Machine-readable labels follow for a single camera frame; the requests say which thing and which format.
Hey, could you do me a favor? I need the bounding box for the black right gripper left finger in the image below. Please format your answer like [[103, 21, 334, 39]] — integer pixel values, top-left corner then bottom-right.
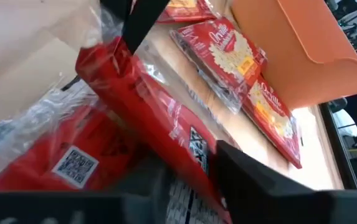
[[0, 173, 167, 224]]

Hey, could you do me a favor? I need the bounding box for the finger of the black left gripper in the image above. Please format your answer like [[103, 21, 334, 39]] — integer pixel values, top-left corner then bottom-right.
[[121, 0, 171, 55], [100, 0, 133, 22]]

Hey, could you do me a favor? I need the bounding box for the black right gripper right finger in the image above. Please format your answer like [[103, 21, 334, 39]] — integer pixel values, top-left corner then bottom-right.
[[214, 139, 357, 224]]

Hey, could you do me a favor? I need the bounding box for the red Orville popcorn bag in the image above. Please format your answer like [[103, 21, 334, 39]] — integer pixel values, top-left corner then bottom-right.
[[0, 81, 150, 198], [75, 36, 234, 224], [156, 0, 218, 25], [242, 75, 303, 170], [169, 17, 268, 114]]

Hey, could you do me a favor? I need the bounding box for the orange plastic basket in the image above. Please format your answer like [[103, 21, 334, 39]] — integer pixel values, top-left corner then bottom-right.
[[230, 0, 357, 111]]

